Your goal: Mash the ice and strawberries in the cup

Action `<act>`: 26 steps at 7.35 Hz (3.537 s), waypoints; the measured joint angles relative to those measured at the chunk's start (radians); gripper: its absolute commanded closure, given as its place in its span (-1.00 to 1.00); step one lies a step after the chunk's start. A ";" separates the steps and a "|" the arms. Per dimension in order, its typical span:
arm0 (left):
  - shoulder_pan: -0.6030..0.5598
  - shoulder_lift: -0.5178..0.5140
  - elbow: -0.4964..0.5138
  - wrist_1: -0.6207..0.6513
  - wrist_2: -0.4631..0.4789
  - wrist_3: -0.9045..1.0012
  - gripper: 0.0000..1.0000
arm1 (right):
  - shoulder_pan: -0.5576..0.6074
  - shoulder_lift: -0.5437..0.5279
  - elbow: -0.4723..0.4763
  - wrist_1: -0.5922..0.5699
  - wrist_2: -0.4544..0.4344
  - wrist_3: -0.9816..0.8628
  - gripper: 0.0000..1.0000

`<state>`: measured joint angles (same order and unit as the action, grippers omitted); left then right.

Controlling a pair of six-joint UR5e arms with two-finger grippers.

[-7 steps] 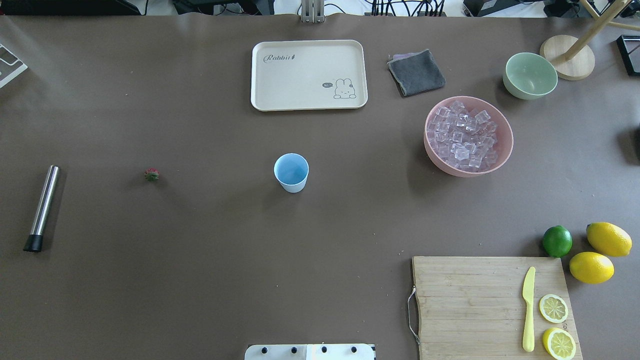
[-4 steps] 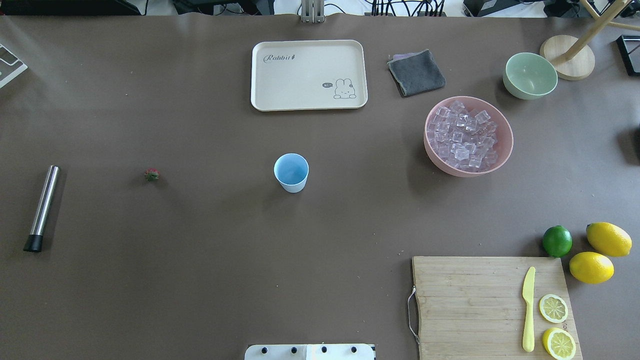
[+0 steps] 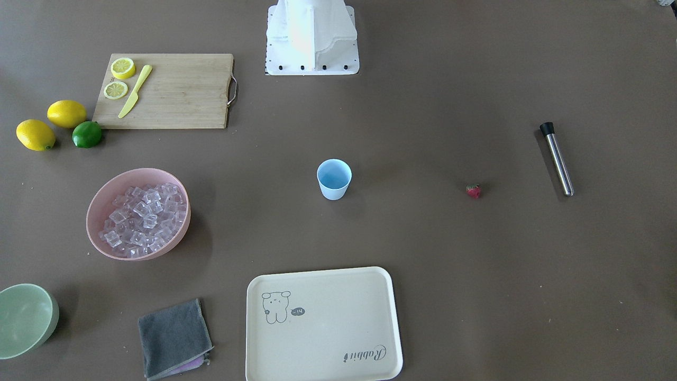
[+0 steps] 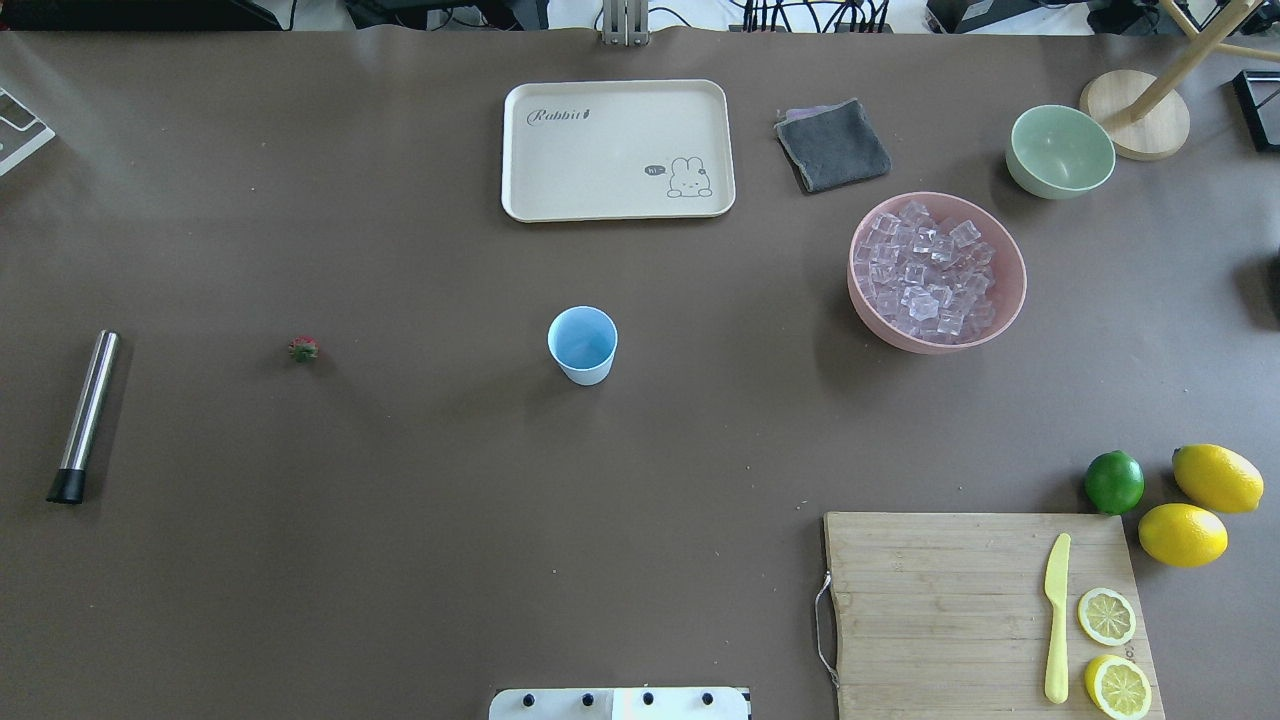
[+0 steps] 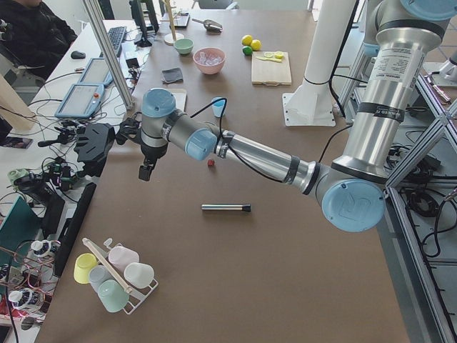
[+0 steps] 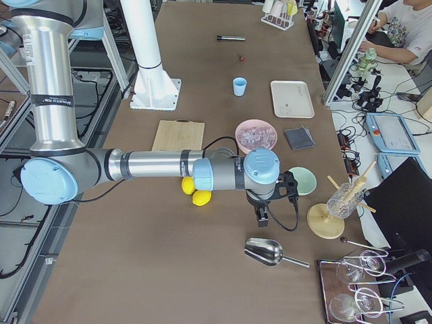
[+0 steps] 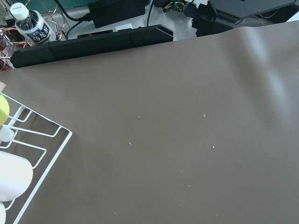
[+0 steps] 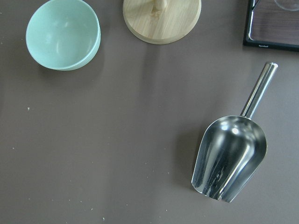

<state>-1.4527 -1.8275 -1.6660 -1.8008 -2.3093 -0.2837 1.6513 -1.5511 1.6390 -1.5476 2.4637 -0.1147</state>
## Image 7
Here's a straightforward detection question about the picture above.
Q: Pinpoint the clear tea bottle white cap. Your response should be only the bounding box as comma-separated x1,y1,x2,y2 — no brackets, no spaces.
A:
10,3,57,45

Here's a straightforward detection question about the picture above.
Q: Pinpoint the white wire cup rack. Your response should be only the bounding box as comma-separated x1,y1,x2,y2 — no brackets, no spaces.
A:
0,95,72,224

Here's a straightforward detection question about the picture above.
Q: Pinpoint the copper wire bottle rack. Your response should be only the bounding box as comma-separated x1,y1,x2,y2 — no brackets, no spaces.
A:
0,0,70,71

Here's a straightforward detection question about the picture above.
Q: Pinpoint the pink plastic cup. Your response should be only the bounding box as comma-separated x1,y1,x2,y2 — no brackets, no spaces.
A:
0,151,33,202

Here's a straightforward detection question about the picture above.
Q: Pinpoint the yellow plastic cup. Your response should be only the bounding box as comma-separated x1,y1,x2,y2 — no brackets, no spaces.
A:
0,95,10,126

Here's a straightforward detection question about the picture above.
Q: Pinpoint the black power adapter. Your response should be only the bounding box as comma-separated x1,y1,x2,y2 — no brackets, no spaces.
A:
87,0,150,28

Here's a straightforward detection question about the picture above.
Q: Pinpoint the black plastic bar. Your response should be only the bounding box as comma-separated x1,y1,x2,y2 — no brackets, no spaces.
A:
10,24,173,68

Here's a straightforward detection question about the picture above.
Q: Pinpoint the brown table mat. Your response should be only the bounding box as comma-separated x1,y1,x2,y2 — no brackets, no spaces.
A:
0,21,299,224

